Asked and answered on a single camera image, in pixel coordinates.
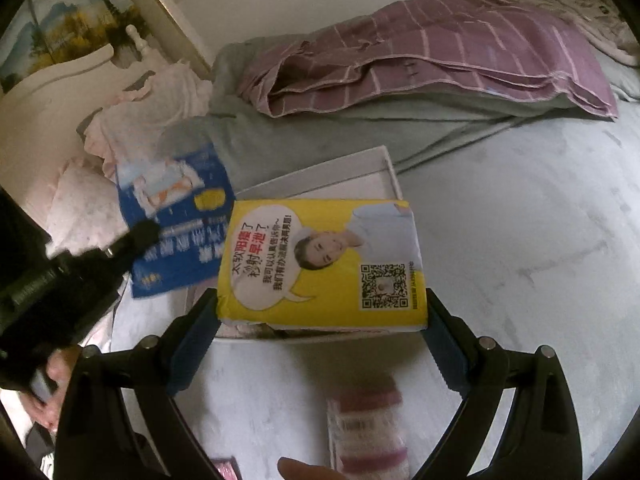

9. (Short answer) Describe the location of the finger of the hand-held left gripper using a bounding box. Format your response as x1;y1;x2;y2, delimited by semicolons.
102;220;162;267

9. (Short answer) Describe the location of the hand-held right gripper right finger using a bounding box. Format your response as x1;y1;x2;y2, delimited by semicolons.
414;287;583;480

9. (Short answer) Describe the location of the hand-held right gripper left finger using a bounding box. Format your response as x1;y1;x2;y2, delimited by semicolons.
57;287;223;480

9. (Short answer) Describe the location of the blue tissue packet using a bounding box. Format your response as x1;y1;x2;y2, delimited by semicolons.
115;142;237;301

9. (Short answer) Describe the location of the yellow tissue packet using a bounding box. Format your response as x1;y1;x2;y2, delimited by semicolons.
216;199;429;333

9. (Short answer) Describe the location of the white shallow box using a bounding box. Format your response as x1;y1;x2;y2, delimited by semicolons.
212;145;406;347

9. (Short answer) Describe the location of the person's left hand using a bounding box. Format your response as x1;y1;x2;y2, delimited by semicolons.
27;345;85;433

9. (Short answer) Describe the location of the pink white packet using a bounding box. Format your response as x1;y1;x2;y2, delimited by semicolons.
325;384;407;477

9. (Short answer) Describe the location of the small pink packet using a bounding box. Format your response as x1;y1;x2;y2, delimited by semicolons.
210;455;242;480

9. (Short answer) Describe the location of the pink clothing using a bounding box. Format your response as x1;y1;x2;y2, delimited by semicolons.
82;60;215;179

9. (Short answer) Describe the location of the white headboard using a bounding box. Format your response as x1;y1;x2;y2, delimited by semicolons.
0;24;168;183

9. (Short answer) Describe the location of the grey-green blanket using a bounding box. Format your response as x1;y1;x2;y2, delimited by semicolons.
160;40;640;191

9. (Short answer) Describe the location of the framed landscape painting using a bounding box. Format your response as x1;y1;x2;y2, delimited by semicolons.
0;0;212;95

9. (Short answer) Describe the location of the purple striped blanket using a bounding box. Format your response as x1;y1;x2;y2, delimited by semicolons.
237;0;621;121

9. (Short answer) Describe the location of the white lace cloth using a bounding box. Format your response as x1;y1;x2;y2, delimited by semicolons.
500;0;640;67

